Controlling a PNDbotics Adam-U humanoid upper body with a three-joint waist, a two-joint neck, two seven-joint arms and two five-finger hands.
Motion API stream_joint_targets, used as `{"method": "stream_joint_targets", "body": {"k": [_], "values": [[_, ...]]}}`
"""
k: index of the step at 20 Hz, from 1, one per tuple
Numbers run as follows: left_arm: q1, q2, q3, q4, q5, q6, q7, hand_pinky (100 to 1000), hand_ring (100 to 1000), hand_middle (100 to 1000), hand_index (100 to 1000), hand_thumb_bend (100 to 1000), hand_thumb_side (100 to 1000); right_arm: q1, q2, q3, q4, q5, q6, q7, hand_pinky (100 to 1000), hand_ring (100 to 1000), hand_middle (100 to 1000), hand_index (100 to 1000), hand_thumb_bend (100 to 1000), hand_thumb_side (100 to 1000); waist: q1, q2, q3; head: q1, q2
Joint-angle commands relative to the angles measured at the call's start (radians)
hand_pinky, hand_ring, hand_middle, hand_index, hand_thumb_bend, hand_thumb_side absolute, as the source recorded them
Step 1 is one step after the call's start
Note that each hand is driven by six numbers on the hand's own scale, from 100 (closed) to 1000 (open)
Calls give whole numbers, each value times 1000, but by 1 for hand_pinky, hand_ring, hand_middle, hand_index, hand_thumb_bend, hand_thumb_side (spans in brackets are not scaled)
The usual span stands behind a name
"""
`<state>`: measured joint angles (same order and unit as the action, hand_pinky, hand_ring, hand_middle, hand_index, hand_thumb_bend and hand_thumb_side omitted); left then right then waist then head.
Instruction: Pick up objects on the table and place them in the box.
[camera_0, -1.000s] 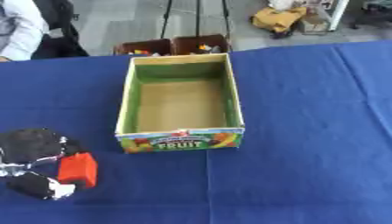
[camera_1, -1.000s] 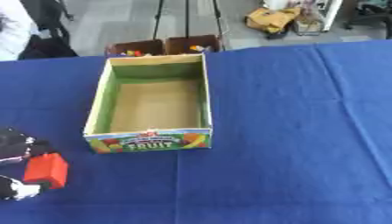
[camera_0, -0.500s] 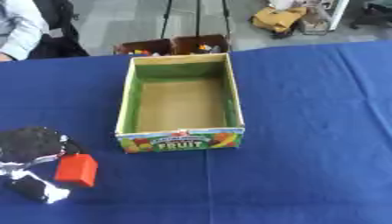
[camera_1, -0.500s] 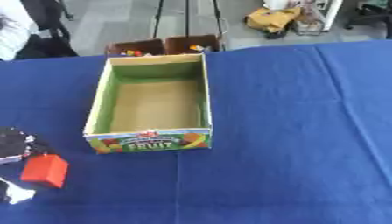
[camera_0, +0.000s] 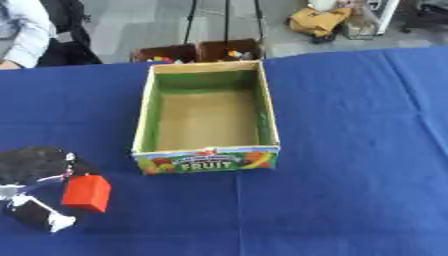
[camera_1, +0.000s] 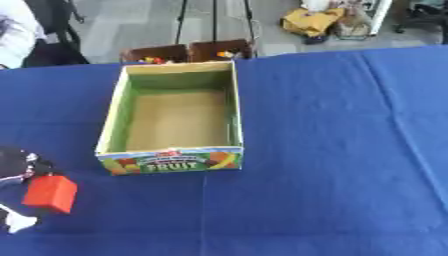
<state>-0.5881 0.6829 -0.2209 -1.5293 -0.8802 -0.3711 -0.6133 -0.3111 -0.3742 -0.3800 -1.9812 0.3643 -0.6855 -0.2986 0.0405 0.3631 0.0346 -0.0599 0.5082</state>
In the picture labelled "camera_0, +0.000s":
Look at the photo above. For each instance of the green-lined cardboard box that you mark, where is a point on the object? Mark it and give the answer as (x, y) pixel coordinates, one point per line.
(207, 120)

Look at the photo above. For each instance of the person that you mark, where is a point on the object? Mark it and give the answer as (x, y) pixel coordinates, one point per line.
(26, 31)

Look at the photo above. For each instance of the red rectangular block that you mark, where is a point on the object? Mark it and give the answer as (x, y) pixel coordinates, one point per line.
(86, 193)

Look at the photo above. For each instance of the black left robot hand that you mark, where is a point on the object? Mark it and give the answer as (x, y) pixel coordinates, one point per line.
(29, 163)

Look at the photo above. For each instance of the brown bin of toys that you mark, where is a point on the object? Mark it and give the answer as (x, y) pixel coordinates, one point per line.
(166, 54)
(229, 50)

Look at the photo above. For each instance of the yellow bag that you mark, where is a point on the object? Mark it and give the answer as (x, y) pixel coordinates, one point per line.
(318, 20)

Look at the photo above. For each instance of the black tripod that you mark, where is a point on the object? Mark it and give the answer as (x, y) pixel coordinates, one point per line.
(224, 20)

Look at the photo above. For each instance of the black office chair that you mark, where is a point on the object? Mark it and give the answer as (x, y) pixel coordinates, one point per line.
(424, 13)

